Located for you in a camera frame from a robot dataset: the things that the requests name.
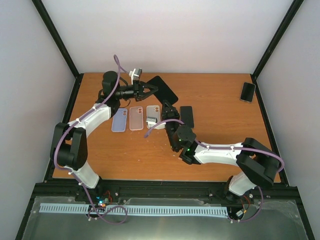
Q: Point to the black frame post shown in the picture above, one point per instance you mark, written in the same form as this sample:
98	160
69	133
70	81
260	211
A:
50	26
283	26

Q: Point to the black right frame post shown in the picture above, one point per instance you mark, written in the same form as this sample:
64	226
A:
283	26

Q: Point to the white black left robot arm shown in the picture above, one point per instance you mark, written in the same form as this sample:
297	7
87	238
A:
69	149

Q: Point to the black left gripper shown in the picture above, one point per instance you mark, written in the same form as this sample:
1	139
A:
140	95

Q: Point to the light blue slotted cable duct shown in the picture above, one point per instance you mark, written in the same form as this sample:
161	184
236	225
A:
137	210

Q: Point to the dark grey phone corner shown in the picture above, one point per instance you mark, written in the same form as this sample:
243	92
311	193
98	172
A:
247	92

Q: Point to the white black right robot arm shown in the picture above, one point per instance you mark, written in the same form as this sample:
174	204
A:
258	165

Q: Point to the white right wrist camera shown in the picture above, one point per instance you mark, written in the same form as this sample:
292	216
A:
151	121

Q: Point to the cream white phone case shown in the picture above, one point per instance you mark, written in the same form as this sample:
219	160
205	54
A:
153	111

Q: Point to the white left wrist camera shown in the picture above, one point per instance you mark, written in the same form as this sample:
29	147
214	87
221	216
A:
135	75

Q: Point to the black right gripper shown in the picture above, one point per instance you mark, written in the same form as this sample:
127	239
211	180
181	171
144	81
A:
172	114

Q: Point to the black phone from lilac case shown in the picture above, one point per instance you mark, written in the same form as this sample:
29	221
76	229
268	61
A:
164	92

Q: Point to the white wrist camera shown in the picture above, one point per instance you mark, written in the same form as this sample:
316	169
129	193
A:
135	75
151	121

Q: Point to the dark green phone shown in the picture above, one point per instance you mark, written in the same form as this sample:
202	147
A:
186	114

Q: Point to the black left frame post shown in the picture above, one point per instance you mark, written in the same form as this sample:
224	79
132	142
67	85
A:
50	26

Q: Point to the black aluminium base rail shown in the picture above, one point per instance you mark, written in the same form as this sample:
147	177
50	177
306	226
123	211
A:
118	190

